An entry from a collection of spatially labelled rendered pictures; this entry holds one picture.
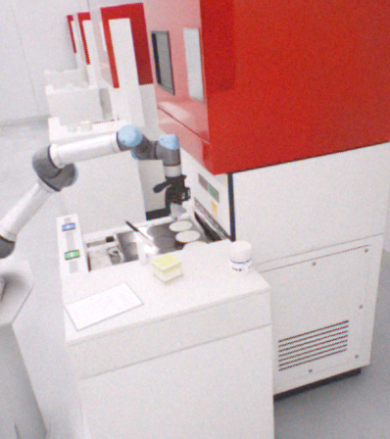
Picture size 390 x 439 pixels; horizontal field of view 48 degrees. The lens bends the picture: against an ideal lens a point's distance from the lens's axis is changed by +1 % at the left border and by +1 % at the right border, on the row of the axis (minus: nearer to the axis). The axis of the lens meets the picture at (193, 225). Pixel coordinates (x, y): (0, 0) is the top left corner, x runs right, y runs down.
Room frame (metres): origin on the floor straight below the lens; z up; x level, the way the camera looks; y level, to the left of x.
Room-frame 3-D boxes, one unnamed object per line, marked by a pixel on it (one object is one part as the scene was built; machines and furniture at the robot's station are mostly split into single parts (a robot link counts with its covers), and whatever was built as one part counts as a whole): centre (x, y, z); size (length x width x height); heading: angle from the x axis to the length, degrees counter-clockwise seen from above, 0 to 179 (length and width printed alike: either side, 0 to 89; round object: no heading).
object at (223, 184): (1.83, -0.03, 1.02); 0.82 x 0.03 x 0.40; 15
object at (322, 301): (1.92, -0.36, 0.41); 0.82 x 0.71 x 0.82; 15
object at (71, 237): (1.56, 0.50, 0.89); 0.55 x 0.09 x 0.14; 15
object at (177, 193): (1.64, 0.05, 1.11); 0.09 x 0.08 x 0.12; 56
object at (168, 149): (1.64, 0.06, 1.27); 0.09 x 0.08 x 0.11; 71
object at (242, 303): (1.19, 0.12, 0.89); 0.62 x 0.35 x 0.14; 105
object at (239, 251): (1.21, -0.14, 1.01); 0.07 x 0.07 x 0.10
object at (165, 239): (1.59, 0.13, 0.90); 0.34 x 0.34 x 0.01; 15
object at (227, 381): (1.49, 0.21, 0.41); 0.97 x 0.64 x 0.82; 15
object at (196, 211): (1.66, -0.07, 0.89); 0.44 x 0.02 x 0.10; 15
